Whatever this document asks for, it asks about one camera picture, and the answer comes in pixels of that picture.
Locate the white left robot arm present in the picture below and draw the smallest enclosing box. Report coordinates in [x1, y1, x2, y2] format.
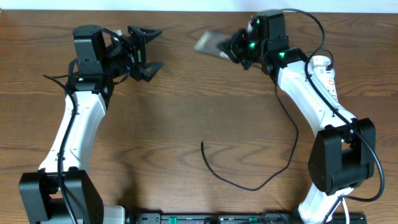
[19, 25, 162, 223]

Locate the white USB charger adapter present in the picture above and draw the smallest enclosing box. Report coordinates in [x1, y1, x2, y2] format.
[310, 55, 333, 74]

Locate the black charger cable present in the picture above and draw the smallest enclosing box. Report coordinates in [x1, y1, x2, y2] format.
[200, 49, 335, 192]

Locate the white power strip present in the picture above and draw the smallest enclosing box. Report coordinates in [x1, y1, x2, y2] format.
[313, 66, 338, 101]

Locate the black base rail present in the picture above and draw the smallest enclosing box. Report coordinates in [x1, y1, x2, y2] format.
[126, 211, 368, 224]

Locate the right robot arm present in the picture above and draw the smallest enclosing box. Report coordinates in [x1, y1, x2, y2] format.
[218, 10, 382, 223]

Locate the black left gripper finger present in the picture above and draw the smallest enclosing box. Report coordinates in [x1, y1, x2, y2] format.
[140, 62, 164, 82]
[141, 28, 162, 44]

